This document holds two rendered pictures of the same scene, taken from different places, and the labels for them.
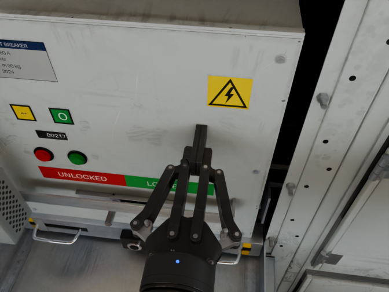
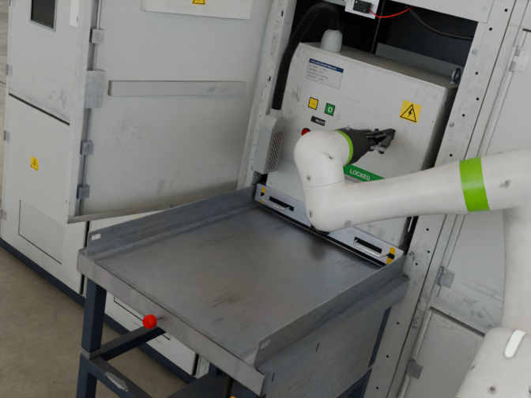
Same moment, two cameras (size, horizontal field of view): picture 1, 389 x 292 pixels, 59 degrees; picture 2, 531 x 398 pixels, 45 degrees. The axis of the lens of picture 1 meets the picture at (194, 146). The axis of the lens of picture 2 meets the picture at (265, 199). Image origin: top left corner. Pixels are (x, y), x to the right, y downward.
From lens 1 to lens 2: 145 cm
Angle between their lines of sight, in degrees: 34
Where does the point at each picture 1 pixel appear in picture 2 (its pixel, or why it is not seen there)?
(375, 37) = (472, 95)
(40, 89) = (329, 91)
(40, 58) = (338, 76)
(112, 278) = (294, 238)
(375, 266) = (476, 296)
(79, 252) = (280, 223)
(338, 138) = (457, 154)
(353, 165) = not seen: hidden behind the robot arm
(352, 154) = not seen: hidden behind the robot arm
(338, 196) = not seen: hidden behind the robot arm
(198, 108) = (394, 118)
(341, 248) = (453, 264)
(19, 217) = (273, 163)
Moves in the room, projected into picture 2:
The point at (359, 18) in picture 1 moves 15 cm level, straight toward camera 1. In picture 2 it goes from (466, 86) to (425, 84)
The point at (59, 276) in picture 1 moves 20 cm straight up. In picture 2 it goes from (262, 224) to (274, 164)
